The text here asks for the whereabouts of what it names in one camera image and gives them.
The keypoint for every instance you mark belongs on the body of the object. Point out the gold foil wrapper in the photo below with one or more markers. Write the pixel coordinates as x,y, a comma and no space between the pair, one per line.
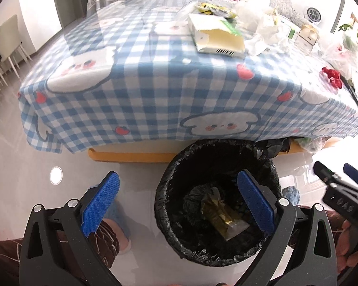
222,217

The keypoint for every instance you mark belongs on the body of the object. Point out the blue grey slipper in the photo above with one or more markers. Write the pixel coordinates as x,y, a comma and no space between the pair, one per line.
291,196

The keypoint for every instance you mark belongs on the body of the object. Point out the white tissue paper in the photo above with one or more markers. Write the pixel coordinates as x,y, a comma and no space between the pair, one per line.
268,34

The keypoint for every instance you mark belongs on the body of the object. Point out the blue checked cartoon tablecloth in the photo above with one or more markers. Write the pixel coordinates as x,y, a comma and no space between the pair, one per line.
143,95

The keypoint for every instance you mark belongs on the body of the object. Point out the red crumpled wrapper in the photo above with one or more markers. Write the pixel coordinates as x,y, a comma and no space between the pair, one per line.
331,76

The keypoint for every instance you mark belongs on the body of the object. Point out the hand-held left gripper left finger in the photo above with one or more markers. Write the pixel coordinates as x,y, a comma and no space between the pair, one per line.
103,202

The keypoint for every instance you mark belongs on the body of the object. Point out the white dining chair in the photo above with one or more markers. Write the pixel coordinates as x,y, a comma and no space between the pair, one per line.
10,41

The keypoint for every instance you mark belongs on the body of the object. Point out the translucent plastic bag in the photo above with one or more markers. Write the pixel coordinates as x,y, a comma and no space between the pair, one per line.
343,55

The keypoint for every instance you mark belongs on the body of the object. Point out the plastic bag under table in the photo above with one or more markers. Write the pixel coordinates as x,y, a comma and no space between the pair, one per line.
311,144

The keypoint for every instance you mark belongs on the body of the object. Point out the small brown cardboard box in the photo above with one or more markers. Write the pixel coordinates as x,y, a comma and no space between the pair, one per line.
308,37

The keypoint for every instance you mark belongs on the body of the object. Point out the white and yellow flat carton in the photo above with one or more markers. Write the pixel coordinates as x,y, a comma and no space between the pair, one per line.
214,35

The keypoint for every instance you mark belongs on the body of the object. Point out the dark grey door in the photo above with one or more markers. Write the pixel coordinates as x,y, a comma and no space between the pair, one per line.
74,0

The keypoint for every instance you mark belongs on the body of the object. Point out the person's right hand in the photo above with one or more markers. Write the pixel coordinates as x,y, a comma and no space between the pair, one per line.
344,241

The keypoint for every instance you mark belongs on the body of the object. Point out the clear plastic wrapper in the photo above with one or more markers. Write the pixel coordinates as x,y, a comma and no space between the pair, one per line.
247,15

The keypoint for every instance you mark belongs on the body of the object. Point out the white round fan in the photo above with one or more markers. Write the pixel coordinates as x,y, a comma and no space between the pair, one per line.
313,15

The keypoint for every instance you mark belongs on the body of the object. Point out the white pill bottle green label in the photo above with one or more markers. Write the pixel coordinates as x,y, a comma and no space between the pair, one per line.
292,33

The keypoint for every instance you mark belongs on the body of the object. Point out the yellow snack packet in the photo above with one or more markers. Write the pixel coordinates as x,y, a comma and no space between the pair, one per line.
214,9

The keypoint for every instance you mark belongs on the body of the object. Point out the brown patterned pants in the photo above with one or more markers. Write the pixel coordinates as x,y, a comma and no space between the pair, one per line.
106,241

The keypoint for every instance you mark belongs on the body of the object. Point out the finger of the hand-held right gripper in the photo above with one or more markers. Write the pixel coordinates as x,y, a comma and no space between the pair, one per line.
356,176
326,172

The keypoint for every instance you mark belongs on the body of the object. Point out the wooden table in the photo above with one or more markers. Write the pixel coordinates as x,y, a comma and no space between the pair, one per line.
131,156

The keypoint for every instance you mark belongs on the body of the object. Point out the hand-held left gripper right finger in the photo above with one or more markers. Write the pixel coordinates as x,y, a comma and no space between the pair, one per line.
256,202

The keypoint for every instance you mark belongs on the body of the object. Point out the trash bin with black liner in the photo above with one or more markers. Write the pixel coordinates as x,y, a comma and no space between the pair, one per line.
173,214

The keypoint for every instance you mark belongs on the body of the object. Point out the green potted plant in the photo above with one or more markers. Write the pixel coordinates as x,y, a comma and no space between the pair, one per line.
356,31

